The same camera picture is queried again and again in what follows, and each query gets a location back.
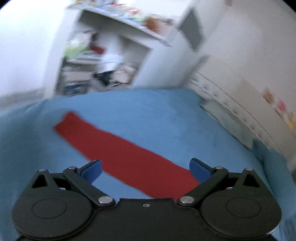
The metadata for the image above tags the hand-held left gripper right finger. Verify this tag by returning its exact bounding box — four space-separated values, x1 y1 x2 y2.
177 158 260 207

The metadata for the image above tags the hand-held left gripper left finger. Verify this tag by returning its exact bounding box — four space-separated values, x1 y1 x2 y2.
31 159 116 206

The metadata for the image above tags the red cloth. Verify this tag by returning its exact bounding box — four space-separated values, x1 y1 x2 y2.
53 111 201 199

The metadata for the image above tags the blue blanket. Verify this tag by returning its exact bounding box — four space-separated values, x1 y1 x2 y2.
0 88 289 241

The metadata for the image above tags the white printed sheet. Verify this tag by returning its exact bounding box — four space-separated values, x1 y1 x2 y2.
188 72 288 163

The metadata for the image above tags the white shelf unit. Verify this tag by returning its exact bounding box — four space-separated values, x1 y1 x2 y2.
54 0 173 96

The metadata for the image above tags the grey wall panel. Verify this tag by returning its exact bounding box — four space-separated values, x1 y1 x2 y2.
179 9 204 51

